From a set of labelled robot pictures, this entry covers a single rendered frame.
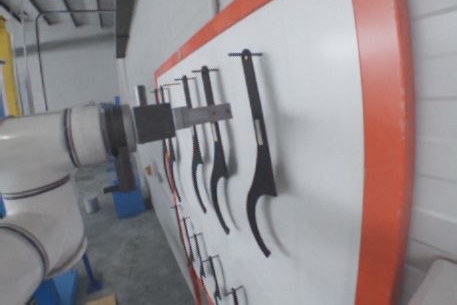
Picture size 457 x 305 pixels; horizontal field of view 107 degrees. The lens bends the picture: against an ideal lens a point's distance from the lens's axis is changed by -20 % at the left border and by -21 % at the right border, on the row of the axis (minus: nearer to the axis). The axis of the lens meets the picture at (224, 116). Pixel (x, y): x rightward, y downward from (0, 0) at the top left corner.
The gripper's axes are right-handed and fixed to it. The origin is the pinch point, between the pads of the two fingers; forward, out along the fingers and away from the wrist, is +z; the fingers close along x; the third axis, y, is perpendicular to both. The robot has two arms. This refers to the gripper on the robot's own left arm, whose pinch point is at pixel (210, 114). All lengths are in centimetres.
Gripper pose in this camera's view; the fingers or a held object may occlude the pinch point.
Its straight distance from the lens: 37.2
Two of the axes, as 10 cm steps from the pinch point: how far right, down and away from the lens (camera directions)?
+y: -1.8, -9.8, 0.1
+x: -4.5, 0.9, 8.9
